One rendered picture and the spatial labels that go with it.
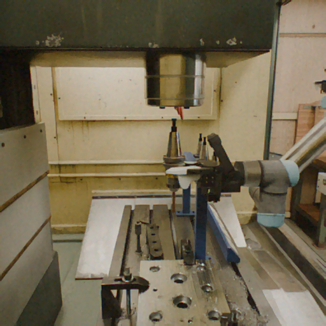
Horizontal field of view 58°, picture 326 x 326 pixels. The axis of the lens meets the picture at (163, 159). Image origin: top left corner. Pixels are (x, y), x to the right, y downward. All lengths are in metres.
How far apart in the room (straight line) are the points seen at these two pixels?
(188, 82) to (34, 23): 0.35
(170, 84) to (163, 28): 0.12
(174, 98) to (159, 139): 1.12
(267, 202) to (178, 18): 0.53
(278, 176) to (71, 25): 0.62
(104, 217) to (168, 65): 1.26
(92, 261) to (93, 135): 0.73
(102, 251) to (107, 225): 0.18
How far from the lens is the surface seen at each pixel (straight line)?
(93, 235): 1.75
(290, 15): 3.72
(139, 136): 1.82
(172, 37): 0.68
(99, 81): 1.82
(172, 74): 0.71
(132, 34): 0.68
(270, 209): 0.89
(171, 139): 0.79
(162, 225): 1.43
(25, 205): 0.96
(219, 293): 0.88
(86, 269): 1.63
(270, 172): 0.85
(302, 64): 3.72
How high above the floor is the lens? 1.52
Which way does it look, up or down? 13 degrees down
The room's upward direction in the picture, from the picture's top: straight up
